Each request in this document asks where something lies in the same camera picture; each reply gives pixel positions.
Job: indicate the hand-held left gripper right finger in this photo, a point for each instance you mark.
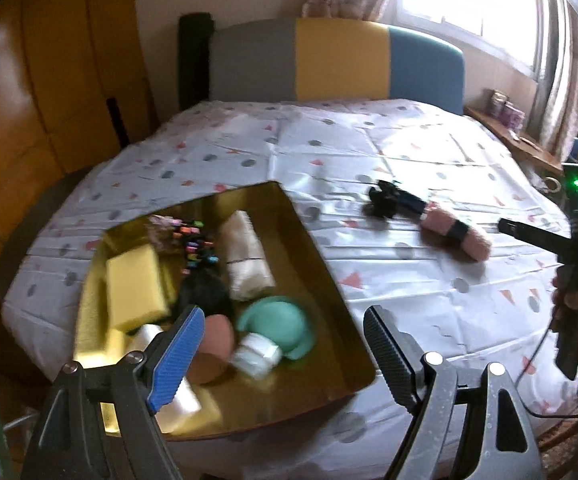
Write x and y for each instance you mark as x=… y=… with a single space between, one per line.
x=389 y=355

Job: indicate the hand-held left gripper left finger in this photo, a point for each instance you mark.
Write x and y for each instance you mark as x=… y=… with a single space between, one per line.
x=179 y=360

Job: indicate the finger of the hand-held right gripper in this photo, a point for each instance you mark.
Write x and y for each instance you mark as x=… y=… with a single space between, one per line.
x=534 y=237

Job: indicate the brown makeup sponge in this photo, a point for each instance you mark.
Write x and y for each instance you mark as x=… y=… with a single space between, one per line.
x=214 y=345

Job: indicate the white foam block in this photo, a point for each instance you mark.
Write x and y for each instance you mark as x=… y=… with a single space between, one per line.
x=144 y=340

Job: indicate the black hairpiece with coloured beads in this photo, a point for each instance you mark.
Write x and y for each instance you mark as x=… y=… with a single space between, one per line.
x=204 y=295

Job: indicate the gold box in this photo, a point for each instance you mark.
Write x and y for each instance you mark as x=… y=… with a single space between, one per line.
x=319 y=310

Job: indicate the yellow sponge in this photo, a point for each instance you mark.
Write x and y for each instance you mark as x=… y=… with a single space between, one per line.
x=134 y=290

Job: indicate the pink towel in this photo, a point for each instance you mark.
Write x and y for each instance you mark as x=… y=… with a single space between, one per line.
x=439 y=222

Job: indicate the pink scrunchie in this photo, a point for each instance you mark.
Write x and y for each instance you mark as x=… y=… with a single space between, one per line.
x=161 y=227

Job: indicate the white tape roll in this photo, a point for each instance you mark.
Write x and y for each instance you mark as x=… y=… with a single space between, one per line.
x=256 y=355

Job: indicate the wooden shelf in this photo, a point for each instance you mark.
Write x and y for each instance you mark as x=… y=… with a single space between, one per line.
x=509 y=140

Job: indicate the cream rolled towel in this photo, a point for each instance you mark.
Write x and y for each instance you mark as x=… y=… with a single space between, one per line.
x=246 y=260

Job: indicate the blue tissue pack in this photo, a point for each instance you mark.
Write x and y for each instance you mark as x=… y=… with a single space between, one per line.
x=414 y=205

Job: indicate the purple boxes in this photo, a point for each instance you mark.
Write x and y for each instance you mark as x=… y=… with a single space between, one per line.
x=506 y=110

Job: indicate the black scrunchie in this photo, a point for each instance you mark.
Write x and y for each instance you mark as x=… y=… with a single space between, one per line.
x=384 y=200

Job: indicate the woven mat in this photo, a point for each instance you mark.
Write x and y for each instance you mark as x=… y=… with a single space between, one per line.
x=564 y=437

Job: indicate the window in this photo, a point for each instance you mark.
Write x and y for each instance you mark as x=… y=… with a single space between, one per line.
x=469 y=0

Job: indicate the grey yellow blue headboard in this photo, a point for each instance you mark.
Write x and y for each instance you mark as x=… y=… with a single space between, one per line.
x=339 y=60

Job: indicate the black roll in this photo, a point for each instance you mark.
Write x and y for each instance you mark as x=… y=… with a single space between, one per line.
x=196 y=60

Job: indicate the wooden wardrobe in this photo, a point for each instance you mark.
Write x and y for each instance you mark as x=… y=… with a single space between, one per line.
x=44 y=85

